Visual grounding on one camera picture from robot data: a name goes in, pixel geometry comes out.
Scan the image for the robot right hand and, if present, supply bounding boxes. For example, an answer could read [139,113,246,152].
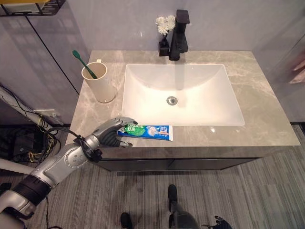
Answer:
[202,215,233,229]

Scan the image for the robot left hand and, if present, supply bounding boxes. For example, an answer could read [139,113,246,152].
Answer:
[92,116,135,148]

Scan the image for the green blue toothpaste tube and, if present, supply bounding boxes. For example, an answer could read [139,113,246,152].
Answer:
[117,123,174,142]

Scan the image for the green toothbrush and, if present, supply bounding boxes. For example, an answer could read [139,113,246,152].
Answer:
[72,50,98,79]

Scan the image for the beige plastic cup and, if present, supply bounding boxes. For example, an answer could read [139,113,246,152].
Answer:
[81,59,117,104]

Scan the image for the white rectangular sink basin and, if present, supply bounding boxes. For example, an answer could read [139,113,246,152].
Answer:
[122,63,245,127]

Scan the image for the white power strip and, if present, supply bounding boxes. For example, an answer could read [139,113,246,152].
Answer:
[33,109,58,118]

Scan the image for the grey marble vanity cabinet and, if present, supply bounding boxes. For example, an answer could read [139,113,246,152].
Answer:
[65,50,301,172]

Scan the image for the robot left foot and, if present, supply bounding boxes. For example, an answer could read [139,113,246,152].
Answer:
[120,212,133,229]

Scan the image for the black vase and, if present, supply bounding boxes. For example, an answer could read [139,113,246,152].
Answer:
[158,35,170,57]

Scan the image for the black square faucet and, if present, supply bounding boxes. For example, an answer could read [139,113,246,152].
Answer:
[168,9,191,61]

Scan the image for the white artificial flowers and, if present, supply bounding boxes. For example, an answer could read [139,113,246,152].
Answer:
[155,15,176,36]

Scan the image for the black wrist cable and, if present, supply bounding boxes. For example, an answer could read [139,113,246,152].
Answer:
[49,126,103,163]

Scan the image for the black cable bundle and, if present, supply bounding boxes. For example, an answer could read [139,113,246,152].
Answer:
[0,83,70,165]

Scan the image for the black wire wall shelf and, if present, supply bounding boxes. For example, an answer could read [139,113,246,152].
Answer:
[0,0,67,17]

